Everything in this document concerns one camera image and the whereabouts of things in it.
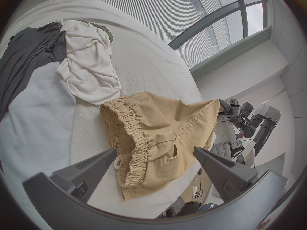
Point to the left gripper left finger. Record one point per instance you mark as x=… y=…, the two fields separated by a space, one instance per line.
x=86 y=176

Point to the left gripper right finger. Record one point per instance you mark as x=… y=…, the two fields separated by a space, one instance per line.
x=223 y=176

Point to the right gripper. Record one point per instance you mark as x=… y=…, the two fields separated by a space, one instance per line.
x=235 y=111

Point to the tan shorts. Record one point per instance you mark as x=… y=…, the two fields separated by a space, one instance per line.
x=163 y=128

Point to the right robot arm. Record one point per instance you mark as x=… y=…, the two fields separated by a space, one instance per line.
x=266 y=112

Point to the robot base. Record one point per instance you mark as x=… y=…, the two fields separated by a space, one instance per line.
x=230 y=133

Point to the bed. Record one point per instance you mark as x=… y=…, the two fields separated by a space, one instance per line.
x=144 y=51

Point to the white power strip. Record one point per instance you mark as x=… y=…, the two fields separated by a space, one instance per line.
x=195 y=191

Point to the pale grey garment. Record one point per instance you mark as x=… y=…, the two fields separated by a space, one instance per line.
x=40 y=109

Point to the cream garment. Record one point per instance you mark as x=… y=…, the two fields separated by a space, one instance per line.
x=88 y=63

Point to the window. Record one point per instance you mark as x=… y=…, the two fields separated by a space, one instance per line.
x=156 y=8

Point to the black garment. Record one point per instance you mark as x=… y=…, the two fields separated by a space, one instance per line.
x=24 y=56

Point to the green garment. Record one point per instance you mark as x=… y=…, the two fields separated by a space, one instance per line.
x=108 y=35

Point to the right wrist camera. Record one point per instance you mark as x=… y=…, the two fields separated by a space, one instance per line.
x=234 y=102

